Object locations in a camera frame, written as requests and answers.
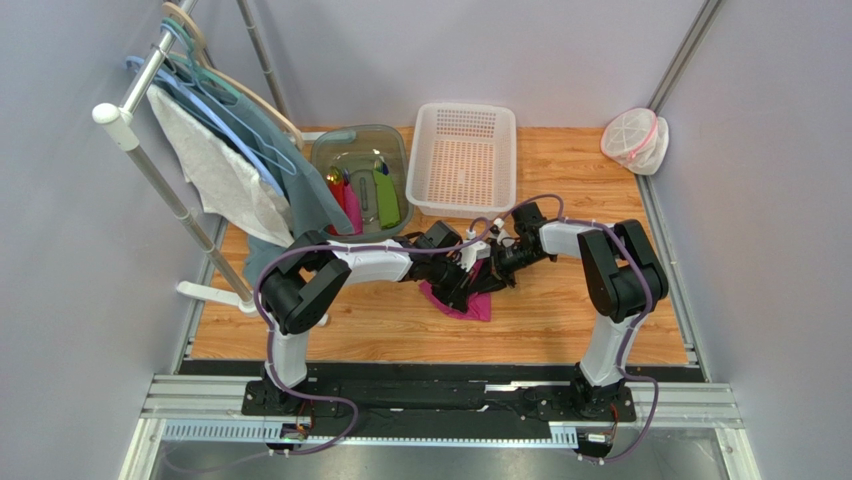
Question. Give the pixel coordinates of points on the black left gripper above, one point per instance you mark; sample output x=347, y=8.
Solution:
x=457, y=295

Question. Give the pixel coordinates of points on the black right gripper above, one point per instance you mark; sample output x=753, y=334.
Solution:
x=501, y=260

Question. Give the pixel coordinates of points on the magenta paper napkin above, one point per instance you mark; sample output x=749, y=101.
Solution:
x=479, y=302

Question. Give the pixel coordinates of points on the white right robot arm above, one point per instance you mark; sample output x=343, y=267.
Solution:
x=624, y=279

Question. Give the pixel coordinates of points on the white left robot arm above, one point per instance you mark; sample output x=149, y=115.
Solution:
x=295, y=291

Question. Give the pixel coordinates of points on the green utensil sleeve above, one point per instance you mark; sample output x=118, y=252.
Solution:
x=388, y=208

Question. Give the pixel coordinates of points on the white perforated plastic basket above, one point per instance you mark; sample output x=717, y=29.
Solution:
x=463, y=160

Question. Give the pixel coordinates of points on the pink utensil sleeve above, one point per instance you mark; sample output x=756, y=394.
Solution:
x=352, y=208

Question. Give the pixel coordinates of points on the grey-green plastic tub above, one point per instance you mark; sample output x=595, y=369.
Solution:
x=351, y=154

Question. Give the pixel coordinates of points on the red utensil sleeve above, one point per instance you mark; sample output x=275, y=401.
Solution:
x=341, y=222

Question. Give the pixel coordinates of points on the blue-grey cloth garment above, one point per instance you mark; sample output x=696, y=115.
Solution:
x=313, y=208

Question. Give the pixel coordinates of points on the white mesh laundry bag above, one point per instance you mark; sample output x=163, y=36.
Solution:
x=638, y=140

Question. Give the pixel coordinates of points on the white clothes rack foot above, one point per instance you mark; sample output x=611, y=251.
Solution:
x=204, y=293

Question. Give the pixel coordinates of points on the white terry towel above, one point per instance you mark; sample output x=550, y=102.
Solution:
x=228, y=185

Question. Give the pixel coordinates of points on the teal plastic hanger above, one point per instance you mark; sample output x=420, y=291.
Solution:
x=203, y=73

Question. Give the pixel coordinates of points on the light blue plastic hanger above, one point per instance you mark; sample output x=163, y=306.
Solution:
x=271, y=164

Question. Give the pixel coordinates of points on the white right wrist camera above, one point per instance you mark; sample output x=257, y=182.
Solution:
x=499, y=235

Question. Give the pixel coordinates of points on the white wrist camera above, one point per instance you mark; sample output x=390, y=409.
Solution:
x=499, y=235
x=474, y=252

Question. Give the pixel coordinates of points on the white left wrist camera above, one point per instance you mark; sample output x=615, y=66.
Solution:
x=474, y=252

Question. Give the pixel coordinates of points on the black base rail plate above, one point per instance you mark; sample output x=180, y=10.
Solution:
x=439, y=401

